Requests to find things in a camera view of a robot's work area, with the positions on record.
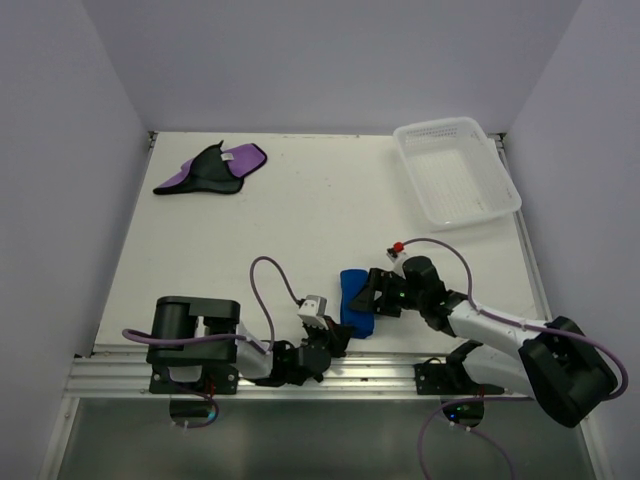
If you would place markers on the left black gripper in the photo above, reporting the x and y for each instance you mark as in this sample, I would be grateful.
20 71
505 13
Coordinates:
337 335

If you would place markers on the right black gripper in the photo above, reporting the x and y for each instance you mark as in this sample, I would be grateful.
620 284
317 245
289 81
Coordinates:
387 279

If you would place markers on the purple and grey towel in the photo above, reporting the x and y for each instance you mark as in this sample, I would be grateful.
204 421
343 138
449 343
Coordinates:
215 170

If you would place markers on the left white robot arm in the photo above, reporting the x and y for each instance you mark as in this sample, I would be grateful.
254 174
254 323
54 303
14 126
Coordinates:
194 338

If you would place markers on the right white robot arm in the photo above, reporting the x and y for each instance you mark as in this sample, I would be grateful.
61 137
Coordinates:
551 363

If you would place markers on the white plastic basket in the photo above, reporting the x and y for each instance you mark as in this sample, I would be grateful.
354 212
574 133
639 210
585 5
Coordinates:
456 172

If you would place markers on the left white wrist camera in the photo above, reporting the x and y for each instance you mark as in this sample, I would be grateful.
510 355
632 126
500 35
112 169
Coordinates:
312 311

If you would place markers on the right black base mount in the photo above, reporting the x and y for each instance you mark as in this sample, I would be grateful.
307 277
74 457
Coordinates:
432 377

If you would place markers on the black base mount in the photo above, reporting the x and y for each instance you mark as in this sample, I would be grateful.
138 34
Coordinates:
220 380
432 377

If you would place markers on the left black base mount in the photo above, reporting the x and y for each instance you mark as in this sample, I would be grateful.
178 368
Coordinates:
220 380

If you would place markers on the aluminium frame rail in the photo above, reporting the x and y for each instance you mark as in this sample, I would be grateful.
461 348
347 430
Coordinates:
358 376

